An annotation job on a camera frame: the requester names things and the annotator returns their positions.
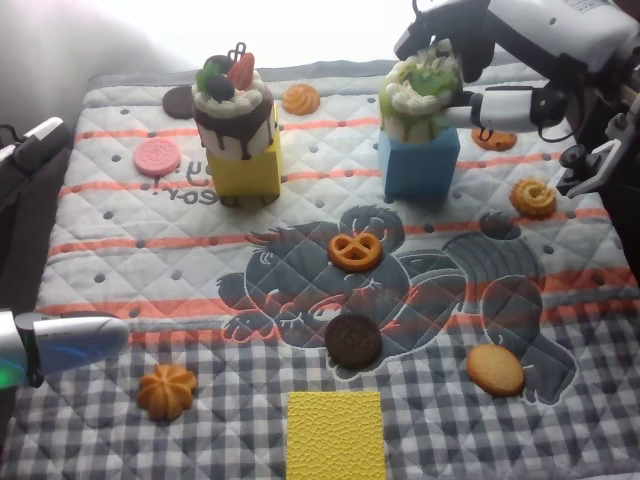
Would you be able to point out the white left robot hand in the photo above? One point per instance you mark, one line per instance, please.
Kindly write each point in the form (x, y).
(75, 340)

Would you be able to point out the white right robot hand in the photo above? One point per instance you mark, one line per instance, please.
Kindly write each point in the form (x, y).
(550, 30)

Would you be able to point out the green cupcake toy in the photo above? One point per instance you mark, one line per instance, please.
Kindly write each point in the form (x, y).
(410, 100)

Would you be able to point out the chocolate drip toy cake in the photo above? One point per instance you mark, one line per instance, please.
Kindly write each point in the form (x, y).
(230, 120)

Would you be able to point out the blue foam cube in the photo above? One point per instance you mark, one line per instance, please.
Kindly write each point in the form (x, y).
(420, 170)

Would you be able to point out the yellow foam cube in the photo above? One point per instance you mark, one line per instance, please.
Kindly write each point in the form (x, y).
(335, 435)
(245, 180)

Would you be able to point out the orange flower-shaped cookie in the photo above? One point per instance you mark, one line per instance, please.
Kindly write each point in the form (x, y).
(167, 392)

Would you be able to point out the grey quilt with bear print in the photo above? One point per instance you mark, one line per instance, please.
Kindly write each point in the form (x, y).
(150, 250)

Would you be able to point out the round chocolate chip cookie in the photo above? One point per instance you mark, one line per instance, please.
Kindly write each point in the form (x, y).
(500, 142)

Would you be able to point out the golden spiral butter cookie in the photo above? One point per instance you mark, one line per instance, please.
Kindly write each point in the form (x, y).
(533, 198)

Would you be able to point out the pink round sandwich cookie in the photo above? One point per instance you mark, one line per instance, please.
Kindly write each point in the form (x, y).
(156, 157)

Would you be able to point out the orange rosette swirl cookie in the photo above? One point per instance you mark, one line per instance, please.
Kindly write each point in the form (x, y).
(301, 100)

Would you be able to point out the dark chocolate sandwich cookie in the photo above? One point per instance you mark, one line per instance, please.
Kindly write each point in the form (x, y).
(353, 341)
(177, 102)

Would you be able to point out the orange pretzel cookie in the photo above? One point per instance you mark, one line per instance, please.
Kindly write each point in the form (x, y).
(355, 252)

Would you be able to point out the plain round beige cookie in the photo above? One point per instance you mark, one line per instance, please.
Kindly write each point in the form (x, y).
(496, 370)

